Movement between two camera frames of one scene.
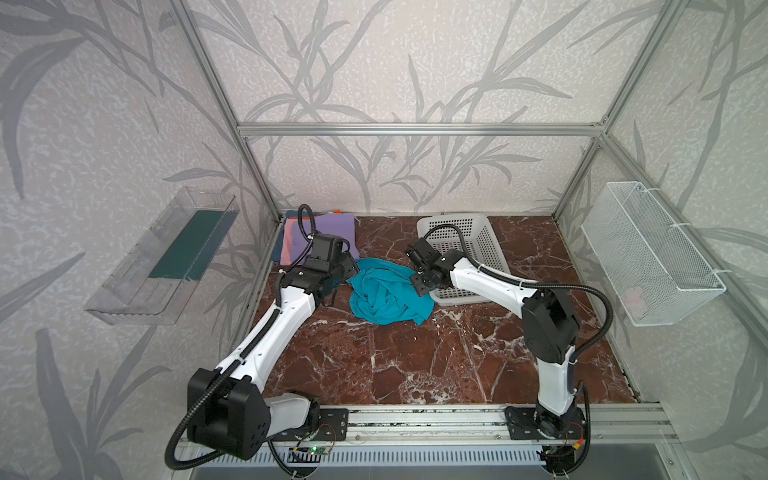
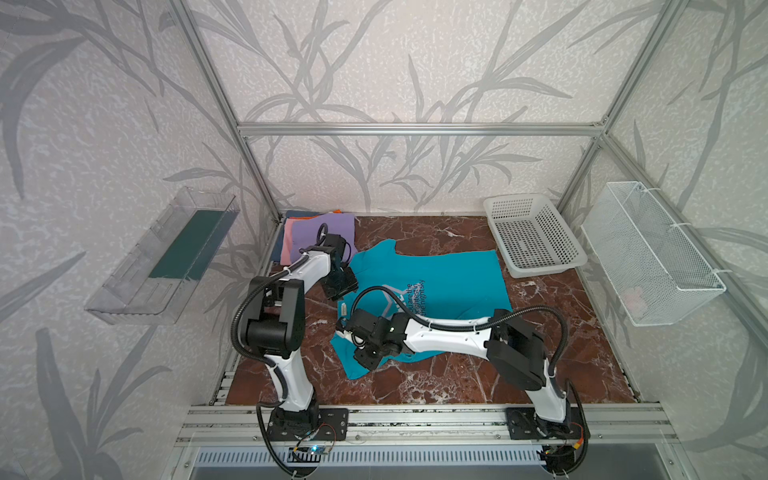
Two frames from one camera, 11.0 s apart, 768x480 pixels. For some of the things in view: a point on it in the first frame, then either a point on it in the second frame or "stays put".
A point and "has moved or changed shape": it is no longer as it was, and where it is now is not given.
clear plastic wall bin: x=151 y=281 stays put
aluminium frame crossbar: x=423 y=130 stays put
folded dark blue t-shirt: x=279 y=243 stays put
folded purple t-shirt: x=342 y=225 stays put
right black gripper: x=420 y=280 -> x=355 y=339
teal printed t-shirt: x=383 y=293 has moved or changed shape
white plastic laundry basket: x=482 y=243 -> x=533 y=236
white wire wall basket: x=655 y=271 stays put
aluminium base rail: x=473 y=425 stays put
